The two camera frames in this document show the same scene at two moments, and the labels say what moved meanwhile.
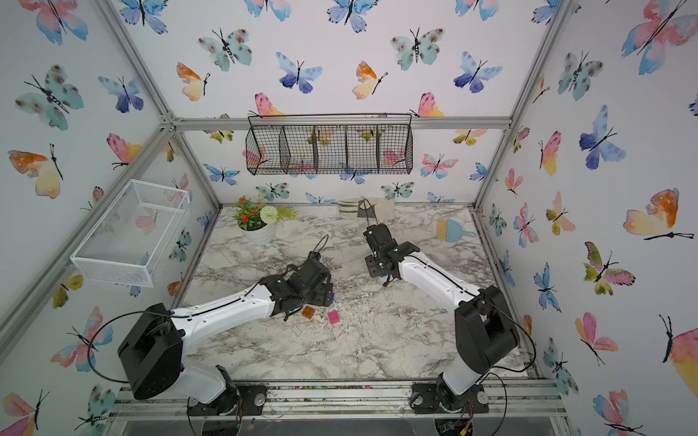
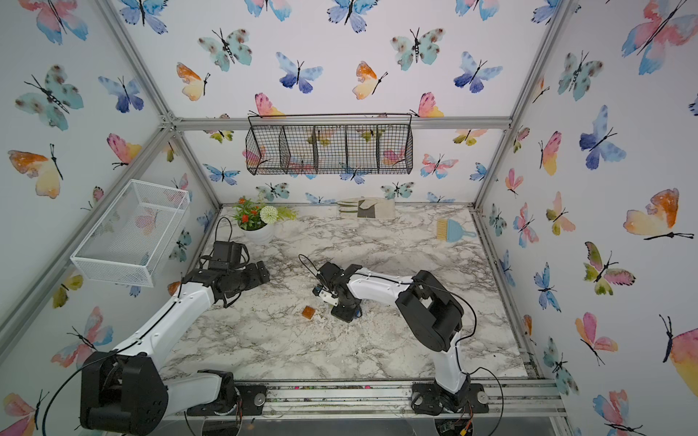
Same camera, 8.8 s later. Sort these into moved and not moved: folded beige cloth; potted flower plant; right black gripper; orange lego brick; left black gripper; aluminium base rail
Moved: right black gripper; left black gripper
Not moved: potted flower plant; folded beige cloth; orange lego brick; aluminium base rail
